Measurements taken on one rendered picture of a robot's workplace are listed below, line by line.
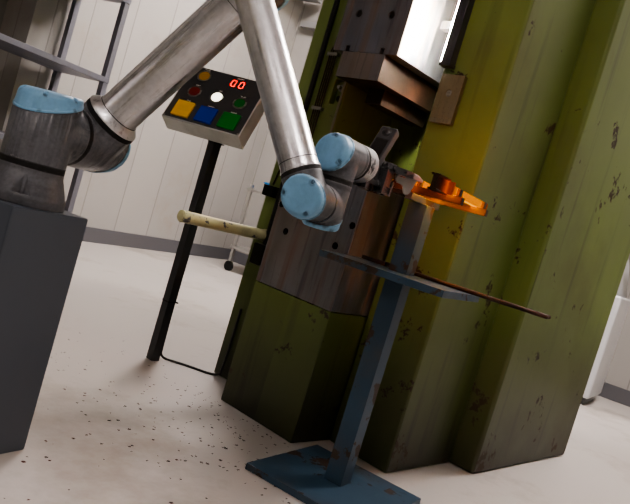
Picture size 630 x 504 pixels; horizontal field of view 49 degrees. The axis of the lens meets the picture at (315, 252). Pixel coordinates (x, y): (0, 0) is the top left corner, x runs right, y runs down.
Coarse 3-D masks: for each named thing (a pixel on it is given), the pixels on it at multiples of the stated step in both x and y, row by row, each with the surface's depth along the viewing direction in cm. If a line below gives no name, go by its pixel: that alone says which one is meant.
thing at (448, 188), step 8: (440, 176) 176; (432, 184) 176; (440, 184) 178; (448, 184) 182; (440, 192) 178; (448, 192) 182; (456, 192) 187; (464, 192) 192; (464, 200) 194; (472, 200) 199; (480, 200) 205
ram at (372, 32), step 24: (360, 0) 252; (384, 0) 245; (408, 0) 238; (432, 0) 244; (456, 0) 254; (360, 24) 250; (384, 24) 243; (408, 24) 238; (432, 24) 247; (336, 48) 256; (360, 48) 249; (384, 48) 242; (408, 48) 241; (432, 48) 251; (432, 72) 255
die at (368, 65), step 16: (352, 64) 250; (368, 64) 245; (384, 64) 242; (400, 64) 248; (352, 80) 253; (368, 80) 245; (384, 80) 244; (400, 80) 250; (416, 80) 257; (400, 96) 256; (416, 96) 260; (432, 96) 267
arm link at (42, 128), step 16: (16, 96) 159; (32, 96) 157; (48, 96) 157; (64, 96) 159; (16, 112) 158; (32, 112) 156; (48, 112) 157; (64, 112) 159; (80, 112) 164; (16, 128) 157; (32, 128) 157; (48, 128) 158; (64, 128) 160; (80, 128) 166; (16, 144) 157; (32, 144) 157; (48, 144) 159; (64, 144) 162; (80, 144) 167; (32, 160) 158; (48, 160) 159; (64, 160) 163; (80, 160) 172
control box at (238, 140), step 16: (192, 80) 277; (208, 80) 276; (224, 80) 276; (240, 80) 275; (176, 96) 274; (192, 96) 273; (208, 96) 272; (224, 96) 271; (240, 96) 270; (256, 96) 270; (192, 112) 269; (240, 112) 266; (256, 112) 269; (176, 128) 273; (192, 128) 269; (208, 128) 264; (240, 128) 262; (224, 144) 269; (240, 144) 265
